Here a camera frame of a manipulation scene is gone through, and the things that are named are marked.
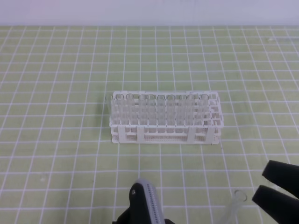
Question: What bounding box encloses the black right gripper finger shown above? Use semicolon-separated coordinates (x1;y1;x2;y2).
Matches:
252;185;299;224
262;160;299;188

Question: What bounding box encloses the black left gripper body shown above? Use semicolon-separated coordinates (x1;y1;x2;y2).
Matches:
112;182;176;224

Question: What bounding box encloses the clear test tube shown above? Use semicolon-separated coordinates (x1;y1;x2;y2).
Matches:
216;189;248;224

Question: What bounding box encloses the white plastic test tube rack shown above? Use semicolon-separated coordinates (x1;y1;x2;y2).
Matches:
106;91;224;145

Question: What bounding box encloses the green grid tablecloth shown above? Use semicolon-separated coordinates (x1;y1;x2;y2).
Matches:
0;26;299;224

